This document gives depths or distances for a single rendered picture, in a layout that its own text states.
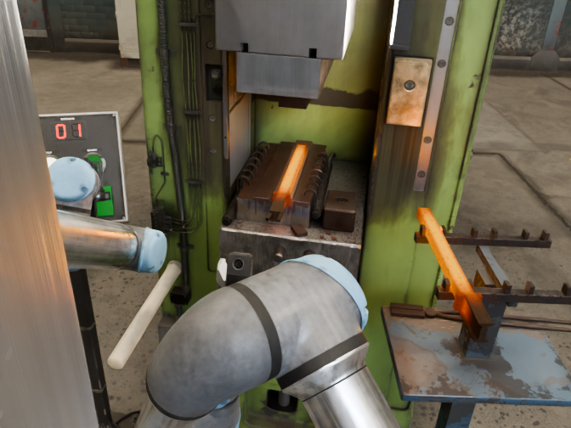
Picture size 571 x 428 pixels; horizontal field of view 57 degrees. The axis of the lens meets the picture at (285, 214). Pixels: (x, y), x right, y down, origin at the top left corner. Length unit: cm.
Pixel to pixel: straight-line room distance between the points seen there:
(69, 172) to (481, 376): 96
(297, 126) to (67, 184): 105
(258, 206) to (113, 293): 147
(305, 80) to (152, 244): 59
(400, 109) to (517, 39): 656
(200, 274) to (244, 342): 123
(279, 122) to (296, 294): 129
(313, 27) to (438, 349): 80
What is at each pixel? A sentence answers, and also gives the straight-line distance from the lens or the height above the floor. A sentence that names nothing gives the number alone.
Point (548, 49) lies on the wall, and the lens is 813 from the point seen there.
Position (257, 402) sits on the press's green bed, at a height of 22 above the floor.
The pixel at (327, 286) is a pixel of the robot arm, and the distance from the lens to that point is 61.
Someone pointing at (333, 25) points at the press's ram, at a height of 144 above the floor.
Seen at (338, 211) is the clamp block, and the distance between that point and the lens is 139.
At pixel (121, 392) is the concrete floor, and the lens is 227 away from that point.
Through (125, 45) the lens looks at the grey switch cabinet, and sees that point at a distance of 688.
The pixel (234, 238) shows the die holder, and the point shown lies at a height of 89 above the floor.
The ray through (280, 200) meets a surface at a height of 101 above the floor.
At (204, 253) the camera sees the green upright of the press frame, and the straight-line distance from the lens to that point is 173.
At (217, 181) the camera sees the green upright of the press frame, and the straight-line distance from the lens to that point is 159.
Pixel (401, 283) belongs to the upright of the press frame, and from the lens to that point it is 168.
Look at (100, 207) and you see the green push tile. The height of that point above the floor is 100.
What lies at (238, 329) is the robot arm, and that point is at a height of 127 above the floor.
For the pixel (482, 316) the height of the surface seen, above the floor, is 105.
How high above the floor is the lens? 164
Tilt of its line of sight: 29 degrees down
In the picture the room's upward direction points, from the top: 3 degrees clockwise
